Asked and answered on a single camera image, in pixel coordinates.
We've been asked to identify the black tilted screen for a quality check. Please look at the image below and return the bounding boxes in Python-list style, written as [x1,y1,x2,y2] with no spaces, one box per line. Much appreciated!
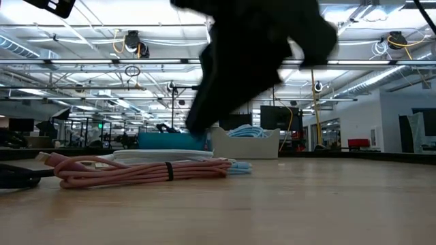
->
[50,108,72,121]

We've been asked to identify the black aluminium table frame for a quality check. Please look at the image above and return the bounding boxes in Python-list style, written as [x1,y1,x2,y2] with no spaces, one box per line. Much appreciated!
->
[0,146,436,167]

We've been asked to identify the grey translucent plastic bin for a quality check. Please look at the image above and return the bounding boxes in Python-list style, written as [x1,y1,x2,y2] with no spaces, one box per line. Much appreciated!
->
[210,127,281,160]

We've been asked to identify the large light blue cable coil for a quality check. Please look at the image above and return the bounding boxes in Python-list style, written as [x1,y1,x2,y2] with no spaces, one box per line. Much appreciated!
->
[226,123,270,139]

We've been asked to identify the black camera stand frame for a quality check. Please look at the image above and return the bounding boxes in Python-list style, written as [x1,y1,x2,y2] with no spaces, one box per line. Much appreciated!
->
[170,84,202,134]

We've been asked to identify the pink cable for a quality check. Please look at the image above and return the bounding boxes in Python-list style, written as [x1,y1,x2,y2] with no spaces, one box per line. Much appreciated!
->
[36,151,233,190]

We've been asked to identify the small dark monitor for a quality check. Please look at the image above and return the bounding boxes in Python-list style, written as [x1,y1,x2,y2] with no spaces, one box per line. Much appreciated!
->
[8,118,35,133]

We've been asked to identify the yellow hanging cable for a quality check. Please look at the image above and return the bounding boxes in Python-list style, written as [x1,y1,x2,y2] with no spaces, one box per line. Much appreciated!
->
[309,69,328,150]

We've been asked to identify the black ceiling cable reel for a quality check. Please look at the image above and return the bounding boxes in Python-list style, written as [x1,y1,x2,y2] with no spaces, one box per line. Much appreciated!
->
[387,31,409,51]
[123,29,151,59]

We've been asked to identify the red box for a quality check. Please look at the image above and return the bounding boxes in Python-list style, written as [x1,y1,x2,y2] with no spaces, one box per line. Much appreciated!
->
[347,137,371,151]

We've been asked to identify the black equipment cabinet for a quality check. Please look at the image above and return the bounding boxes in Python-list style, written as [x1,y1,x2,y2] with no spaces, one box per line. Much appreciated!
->
[217,113,253,131]

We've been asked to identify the white cable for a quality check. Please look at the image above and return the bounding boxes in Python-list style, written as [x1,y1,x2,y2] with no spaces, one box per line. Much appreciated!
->
[100,148,238,165]

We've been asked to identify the black monitor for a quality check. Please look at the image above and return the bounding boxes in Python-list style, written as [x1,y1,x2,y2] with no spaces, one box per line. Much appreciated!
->
[260,105,303,132]

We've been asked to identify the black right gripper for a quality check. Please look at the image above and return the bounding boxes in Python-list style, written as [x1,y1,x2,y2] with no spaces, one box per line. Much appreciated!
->
[170,0,339,137]

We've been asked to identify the blue plastic bin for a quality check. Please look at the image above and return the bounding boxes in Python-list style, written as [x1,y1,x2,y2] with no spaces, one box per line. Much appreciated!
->
[137,131,209,151]

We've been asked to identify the curved yellow cable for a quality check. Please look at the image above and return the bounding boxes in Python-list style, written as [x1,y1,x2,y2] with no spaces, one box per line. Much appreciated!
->
[277,98,294,153]

